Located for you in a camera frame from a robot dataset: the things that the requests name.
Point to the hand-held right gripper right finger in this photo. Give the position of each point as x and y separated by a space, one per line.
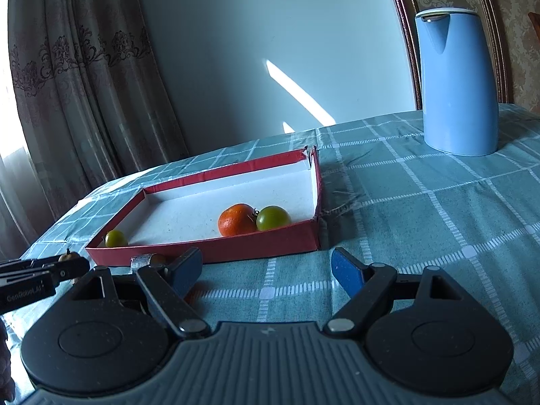
348 272

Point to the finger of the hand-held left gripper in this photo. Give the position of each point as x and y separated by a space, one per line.
74 268

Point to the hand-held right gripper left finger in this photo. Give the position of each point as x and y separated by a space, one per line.
187 269

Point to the small brown fruit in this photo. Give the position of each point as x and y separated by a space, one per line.
68 256

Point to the red cardboard box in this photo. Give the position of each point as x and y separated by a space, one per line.
270 253

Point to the small green tomato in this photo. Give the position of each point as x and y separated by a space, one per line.
116 239

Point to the orange tangerine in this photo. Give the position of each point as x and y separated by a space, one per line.
237 221

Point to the teal checked tablecloth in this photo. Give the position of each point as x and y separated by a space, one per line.
422 219

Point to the large green tomato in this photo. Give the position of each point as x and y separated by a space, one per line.
274 218

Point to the patterned beige curtain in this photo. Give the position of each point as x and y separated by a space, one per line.
84 93

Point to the blue electric kettle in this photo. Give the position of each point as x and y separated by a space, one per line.
457 88

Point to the brown wooden furniture edge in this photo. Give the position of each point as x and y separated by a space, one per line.
535 25

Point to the dark wooden frame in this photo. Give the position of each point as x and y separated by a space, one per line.
493 50

